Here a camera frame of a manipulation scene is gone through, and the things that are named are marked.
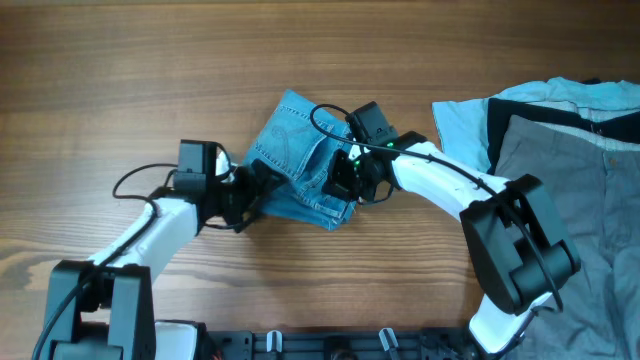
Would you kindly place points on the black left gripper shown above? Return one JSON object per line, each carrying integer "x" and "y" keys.
{"x": 253, "y": 191}

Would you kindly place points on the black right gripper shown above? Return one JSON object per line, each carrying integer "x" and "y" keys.
{"x": 337, "y": 183}

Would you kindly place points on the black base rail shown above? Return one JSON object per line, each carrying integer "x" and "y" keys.
{"x": 340, "y": 345}

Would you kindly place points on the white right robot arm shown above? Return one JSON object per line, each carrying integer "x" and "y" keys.
{"x": 519, "y": 247}

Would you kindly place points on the light blue denim jeans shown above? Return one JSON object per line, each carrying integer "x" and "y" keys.
{"x": 294, "y": 143}

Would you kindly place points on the black garment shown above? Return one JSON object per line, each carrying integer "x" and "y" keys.
{"x": 623, "y": 128}

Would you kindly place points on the grey trousers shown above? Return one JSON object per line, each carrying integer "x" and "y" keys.
{"x": 596, "y": 191}

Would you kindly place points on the light blue t-shirt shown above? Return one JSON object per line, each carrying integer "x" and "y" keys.
{"x": 603, "y": 113}

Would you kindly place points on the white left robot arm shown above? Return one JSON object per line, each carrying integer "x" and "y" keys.
{"x": 102, "y": 308}

